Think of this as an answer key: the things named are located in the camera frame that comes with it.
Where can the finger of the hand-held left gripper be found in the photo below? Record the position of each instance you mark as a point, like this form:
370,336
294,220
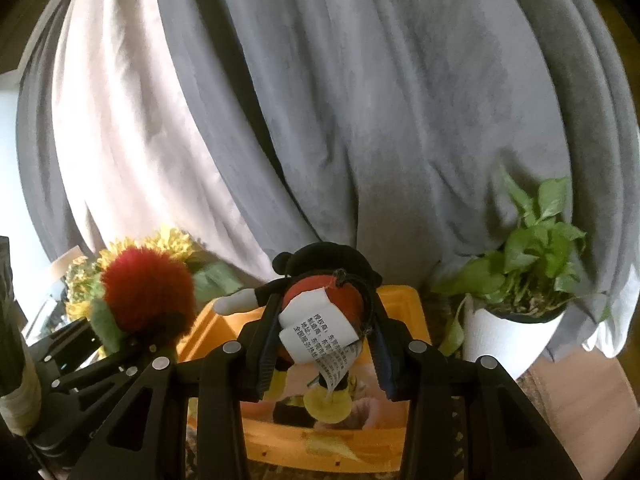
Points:
65,342
142,355

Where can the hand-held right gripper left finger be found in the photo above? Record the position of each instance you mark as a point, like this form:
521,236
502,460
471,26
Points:
267,360

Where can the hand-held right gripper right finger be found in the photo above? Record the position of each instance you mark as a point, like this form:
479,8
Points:
382,365

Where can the red and green fluffy plush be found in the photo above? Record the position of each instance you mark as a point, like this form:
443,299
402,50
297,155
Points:
145,290

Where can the black red yellow plush toy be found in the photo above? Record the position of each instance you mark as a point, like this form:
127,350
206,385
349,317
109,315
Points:
320,260

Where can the sunflower bouquet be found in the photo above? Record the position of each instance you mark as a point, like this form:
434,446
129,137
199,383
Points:
172,242

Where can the white plant pot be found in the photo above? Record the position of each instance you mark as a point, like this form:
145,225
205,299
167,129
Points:
505,340

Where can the green leafy plant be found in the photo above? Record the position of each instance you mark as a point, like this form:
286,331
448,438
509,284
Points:
530,255

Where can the pale beige curtain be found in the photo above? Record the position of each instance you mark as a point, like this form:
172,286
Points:
125,135

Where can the white cloth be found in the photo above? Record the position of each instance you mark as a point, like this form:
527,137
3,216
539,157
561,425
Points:
615,335

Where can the grey curtain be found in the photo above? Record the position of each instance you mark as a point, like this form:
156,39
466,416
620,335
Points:
375,110

